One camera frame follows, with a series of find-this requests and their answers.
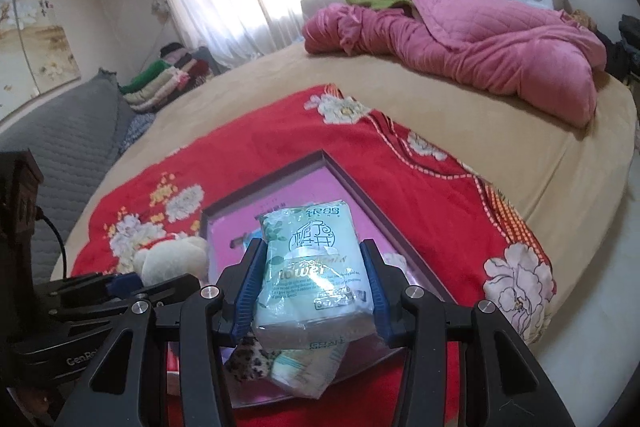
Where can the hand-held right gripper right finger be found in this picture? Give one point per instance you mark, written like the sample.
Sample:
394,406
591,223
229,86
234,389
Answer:
377,297

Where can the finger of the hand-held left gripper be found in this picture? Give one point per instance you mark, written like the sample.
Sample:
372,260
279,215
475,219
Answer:
125,283
172,289

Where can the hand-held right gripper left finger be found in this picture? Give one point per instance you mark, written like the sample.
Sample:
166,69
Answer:
247,302

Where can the cream plush toy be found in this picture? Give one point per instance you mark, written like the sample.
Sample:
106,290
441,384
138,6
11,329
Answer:
170,259

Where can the leopard print cloth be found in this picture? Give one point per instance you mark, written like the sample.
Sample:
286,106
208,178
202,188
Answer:
247,357

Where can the green white tissue packet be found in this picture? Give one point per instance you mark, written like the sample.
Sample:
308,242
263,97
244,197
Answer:
310,277
300,372

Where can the dark shallow box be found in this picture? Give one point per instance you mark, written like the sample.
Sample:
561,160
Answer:
362,207

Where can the pink and blue book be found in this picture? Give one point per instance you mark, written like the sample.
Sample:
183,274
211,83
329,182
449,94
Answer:
225,247

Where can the grey quilted sofa cover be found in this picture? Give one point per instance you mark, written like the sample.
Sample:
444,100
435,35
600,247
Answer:
75,147

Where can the blue patterned cloth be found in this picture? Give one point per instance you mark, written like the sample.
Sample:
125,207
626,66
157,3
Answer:
135,127

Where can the red floral blanket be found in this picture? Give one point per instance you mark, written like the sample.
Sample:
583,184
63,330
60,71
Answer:
250,142

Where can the beige bed sheet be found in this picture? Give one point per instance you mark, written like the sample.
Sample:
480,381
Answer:
500,147

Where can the pile of folded clothes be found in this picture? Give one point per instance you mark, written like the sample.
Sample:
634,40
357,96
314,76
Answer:
160,82

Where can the pink quilt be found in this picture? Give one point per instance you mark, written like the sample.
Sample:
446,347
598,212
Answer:
475,42

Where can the dark clothes pile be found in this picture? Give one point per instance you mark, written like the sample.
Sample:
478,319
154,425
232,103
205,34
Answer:
627,42

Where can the floral wall painting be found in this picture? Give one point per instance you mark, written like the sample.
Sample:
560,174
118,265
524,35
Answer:
35,47

